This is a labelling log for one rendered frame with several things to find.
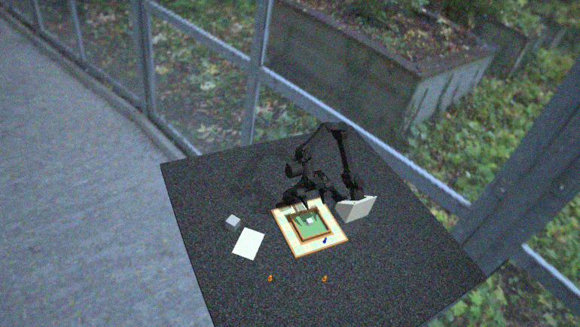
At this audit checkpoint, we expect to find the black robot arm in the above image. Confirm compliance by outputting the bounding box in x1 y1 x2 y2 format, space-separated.
285 121 366 200

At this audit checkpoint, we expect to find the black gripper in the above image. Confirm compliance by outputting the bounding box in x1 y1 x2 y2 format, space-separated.
292 172 332 209

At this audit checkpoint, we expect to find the white rectangular sheet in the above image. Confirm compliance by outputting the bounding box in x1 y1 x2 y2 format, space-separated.
232 228 264 260

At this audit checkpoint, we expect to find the cream ring of squares with arrows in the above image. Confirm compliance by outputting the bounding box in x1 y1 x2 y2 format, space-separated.
273 199 346 255

